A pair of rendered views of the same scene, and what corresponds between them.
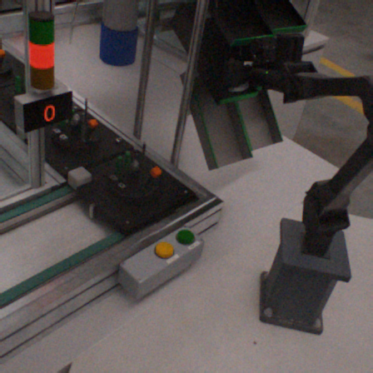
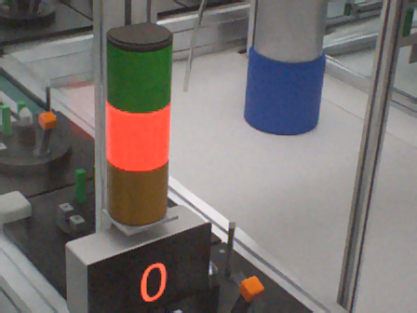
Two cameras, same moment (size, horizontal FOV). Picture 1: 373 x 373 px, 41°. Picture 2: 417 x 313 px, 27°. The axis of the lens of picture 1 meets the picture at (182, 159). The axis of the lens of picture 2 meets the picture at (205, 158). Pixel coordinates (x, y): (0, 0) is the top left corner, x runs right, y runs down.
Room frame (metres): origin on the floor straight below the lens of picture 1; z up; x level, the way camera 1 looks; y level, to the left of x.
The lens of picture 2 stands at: (0.35, 0.13, 1.64)
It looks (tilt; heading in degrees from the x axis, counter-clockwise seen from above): 29 degrees down; 13
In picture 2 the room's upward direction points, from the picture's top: 3 degrees clockwise
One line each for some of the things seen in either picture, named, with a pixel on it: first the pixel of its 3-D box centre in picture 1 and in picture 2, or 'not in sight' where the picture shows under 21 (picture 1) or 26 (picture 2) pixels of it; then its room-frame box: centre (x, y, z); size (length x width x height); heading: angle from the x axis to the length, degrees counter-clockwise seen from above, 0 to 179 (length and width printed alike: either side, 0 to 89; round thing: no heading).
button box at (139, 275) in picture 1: (162, 260); not in sight; (0.80, 0.00, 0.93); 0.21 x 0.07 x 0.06; 141
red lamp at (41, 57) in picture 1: (42, 52); (138, 129); (0.93, 0.33, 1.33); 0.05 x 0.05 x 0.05
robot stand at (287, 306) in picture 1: (301, 276); not in sight; (0.80, -0.32, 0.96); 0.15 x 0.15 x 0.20; 87
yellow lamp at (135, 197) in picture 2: (42, 74); (137, 183); (0.93, 0.33, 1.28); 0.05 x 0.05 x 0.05
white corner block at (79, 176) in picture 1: (79, 178); not in sight; (0.99, 0.25, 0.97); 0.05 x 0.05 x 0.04; 51
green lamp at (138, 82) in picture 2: (41, 29); (139, 71); (0.93, 0.33, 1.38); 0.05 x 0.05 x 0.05
